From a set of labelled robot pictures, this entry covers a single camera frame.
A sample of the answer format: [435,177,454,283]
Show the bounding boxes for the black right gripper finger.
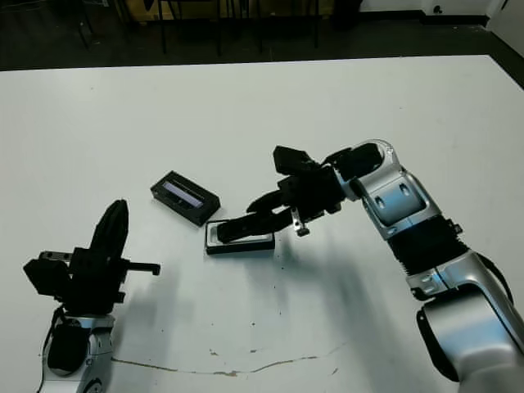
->
[233,209,296,241]
[245,190,288,215]

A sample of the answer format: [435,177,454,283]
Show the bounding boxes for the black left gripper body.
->
[38,247,162,316]

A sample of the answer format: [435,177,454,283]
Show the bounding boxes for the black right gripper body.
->
[277,165,345,238]

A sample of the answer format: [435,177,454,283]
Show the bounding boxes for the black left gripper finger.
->
[87,199,124,260]
[110,199,133,261]

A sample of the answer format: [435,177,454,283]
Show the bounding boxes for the black slim camera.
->
[215,219,274,243]

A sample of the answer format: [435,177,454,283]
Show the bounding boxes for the black box lid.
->
[150,169,223,226]

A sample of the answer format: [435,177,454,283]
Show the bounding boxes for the black box base white insert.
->
[204,219,276,256]

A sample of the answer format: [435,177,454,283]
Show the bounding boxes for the black metal chair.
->
[256,0,320,53]
[75,0,134,51]
[159,0,224,57]

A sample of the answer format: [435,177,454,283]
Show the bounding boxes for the black trash bin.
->
[331,0,364,29]

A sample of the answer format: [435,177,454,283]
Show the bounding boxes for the yellow wooden cabinet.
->
[122,0,234,21]

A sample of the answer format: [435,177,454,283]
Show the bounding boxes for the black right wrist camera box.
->
[273,145,313,176]

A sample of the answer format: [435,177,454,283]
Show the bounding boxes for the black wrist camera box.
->
[23,257,71,296]
[273,145,313,176]

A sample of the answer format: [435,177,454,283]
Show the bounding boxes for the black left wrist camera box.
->
[23,257,71,296]

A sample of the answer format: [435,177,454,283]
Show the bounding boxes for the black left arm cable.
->
[38,306,63,393]

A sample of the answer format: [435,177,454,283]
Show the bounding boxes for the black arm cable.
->
[38,306,63,393]
[477,253,516,306]

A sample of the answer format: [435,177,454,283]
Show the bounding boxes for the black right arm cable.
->
[477,253,516,306]

